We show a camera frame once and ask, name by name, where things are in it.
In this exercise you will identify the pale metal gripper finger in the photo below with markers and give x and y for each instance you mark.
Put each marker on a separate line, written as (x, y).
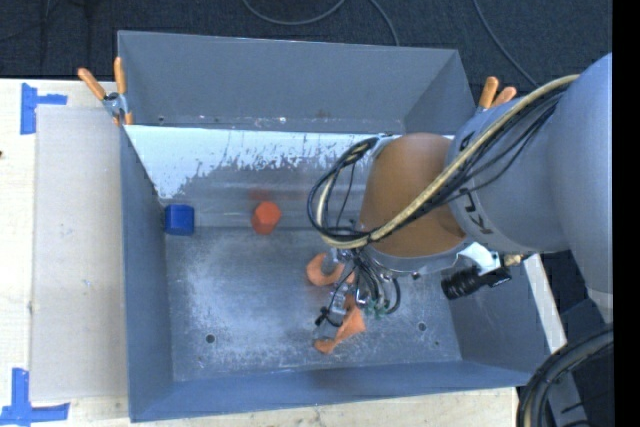
(337, 304)
(323, 328)

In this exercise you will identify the grey metal bin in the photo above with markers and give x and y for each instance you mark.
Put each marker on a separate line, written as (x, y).
(240, 295)

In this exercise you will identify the orange-red hexagonal block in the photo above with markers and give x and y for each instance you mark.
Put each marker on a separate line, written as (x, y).
(266, 218)

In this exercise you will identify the blue block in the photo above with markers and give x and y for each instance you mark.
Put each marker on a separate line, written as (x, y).
(179, 219)

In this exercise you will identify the pale wood flat board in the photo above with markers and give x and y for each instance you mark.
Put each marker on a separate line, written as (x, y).
(75, 240)

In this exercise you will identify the black cylinder on white bracket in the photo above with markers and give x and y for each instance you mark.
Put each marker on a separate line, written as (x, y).
(470, 284)

